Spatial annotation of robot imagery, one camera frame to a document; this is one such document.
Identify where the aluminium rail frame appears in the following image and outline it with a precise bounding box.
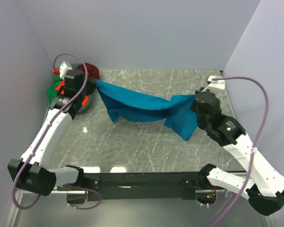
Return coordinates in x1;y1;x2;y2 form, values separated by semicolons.
14;172;267;194

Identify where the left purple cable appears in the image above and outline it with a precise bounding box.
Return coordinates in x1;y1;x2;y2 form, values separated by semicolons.
12;53;103;210

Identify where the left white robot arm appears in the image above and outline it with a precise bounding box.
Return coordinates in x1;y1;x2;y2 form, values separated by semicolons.
8;69;97;196

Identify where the teal laundry basket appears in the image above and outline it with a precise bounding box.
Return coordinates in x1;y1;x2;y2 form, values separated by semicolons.
47;64;96;113

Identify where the orange t shirt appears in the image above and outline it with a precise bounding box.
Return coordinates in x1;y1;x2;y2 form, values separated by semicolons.
55;80;89;106

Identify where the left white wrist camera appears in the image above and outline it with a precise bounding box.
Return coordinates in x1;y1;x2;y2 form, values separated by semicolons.
53;61;72;80

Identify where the purple cable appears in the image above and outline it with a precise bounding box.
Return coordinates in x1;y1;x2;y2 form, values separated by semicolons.
12;53;103;210
202;76;269;227

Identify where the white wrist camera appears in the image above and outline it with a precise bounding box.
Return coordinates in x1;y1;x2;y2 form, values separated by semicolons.
199;76;226;96
53;61;72;80

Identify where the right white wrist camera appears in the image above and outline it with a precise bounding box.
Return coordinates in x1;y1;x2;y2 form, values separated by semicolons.
199;76;226;96

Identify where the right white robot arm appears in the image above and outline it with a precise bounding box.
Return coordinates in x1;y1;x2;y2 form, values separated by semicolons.
191;91;284;216

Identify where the blue t shirt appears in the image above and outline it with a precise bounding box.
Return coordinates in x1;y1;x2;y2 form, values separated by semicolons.
97;80;198;141

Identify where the green t shirt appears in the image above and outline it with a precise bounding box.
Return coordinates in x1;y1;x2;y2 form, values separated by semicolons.
46;76;62;103

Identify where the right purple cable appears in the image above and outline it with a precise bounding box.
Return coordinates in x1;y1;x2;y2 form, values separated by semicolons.
202;76;269;227

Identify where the black base beam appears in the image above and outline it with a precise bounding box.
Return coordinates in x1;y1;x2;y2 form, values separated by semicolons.
82;172;215;200

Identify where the dark red t shirt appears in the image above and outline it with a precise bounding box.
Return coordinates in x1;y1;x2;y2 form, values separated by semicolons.
76;62;100;79

